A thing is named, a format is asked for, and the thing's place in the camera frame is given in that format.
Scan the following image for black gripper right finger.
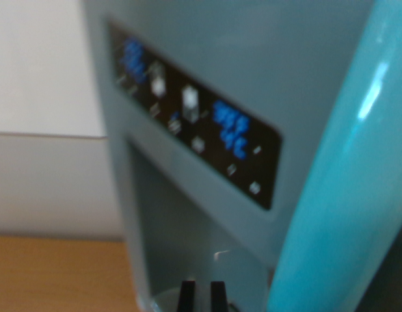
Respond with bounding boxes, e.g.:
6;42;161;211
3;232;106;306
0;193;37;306
209;281;228;312

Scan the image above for black control panel sticker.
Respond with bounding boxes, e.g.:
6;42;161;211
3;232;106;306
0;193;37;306
107;21;284;211

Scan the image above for teal handle of display door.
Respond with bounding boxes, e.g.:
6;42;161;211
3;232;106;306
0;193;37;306
267;0;402;312

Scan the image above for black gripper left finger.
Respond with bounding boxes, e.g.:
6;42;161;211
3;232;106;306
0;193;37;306
176;281;197;312

